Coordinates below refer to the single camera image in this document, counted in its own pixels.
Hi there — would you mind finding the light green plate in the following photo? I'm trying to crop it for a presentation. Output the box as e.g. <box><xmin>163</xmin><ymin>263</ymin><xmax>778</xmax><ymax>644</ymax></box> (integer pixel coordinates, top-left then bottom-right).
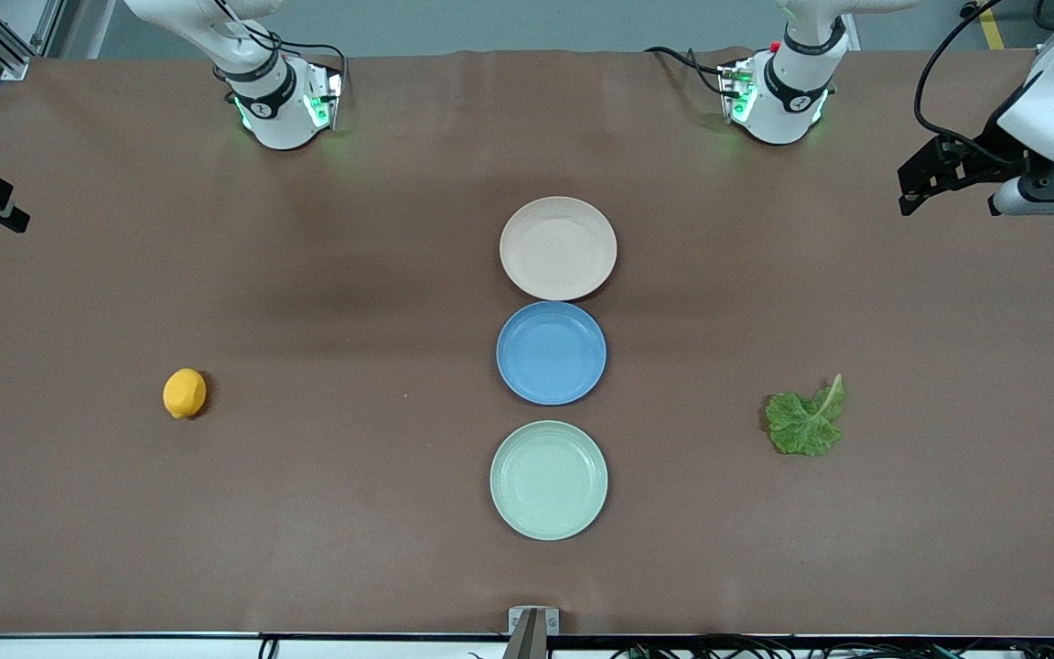
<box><xmin>489</xmin><ymin>420</ymin><xmax>609</xmax><ymax>541</ymax></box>

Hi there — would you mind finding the yellow lemon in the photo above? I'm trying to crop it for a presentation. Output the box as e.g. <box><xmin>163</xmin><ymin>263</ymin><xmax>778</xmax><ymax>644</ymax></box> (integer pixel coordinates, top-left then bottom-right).
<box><xmin>162</xmin><ymin>368</ymin><xmax>208</xmax><ymax>420</ymax></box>

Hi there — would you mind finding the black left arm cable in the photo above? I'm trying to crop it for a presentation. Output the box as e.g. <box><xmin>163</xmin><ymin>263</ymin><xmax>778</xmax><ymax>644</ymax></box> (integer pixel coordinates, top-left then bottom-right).
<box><xmin>913</xmin><ymin>0</ymin><xmax>1008</xmax><ymax>152</ymax></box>

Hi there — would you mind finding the green lettuce leaf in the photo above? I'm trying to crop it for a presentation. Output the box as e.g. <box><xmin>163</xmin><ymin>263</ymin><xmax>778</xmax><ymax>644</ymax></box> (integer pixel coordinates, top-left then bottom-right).
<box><xmin>765</xmin><ymin>373</ymin><xmax>847</xmax><ymax>458</ymax></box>

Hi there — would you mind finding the grey front camera mount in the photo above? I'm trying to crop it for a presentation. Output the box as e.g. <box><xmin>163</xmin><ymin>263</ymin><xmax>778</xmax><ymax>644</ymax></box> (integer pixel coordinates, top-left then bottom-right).
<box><xmin>503</xmin><ymin>606</ymin><xmax>561</xmax><ymax>659</ymax></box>

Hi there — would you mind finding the beige white plate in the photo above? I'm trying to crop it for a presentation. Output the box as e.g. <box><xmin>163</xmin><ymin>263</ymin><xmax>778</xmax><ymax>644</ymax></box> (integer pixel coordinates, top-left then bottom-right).
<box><xmin>500</xmin><ymin>196</ymin><xmax>618</xmax><ymax>302</ymax></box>

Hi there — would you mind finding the blue plate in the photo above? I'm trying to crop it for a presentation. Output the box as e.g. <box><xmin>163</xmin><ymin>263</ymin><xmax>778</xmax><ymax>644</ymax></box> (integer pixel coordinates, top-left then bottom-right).
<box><xmin>496</xmin><ymin>301</ymin><xmax>608</xmax><ymax>406</ymax></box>

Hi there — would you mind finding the black arm base cable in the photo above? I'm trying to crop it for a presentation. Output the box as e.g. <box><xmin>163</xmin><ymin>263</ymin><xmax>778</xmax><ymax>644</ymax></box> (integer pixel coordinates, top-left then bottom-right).
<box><xmin>644</xmin><ymin>46</ymin><xmax>731</xmax><ymax>98</ymax></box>
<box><xmin>216</xmin><ymin>0</ymin><xmax>350</xmax><ymax>102</ymax></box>

